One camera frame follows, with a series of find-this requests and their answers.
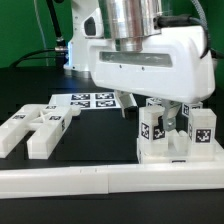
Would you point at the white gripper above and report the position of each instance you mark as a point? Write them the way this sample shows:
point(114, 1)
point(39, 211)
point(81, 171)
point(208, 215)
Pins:
point(171, 66)

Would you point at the white chair seat plate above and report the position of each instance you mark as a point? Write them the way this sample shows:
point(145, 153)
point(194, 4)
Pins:
point(177, 147)

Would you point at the white tagged cube near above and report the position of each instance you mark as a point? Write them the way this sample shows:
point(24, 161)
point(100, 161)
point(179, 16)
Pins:
point(153, 101)

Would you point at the white tagged cube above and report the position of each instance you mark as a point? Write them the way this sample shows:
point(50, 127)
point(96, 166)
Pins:
point(153, 101)
point(186, 107)

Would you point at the white tagged cube far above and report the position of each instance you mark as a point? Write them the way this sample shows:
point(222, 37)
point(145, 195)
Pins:
point(186, 107)

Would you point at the white tag sheet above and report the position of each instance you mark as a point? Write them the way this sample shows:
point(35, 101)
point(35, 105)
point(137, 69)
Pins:
point(86, 101)

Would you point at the white chair back frame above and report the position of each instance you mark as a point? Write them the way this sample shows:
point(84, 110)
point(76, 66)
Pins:
point(48, 123)

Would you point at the white U-shaped fence rail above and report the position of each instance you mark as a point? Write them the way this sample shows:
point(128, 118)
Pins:
point(89, 180)

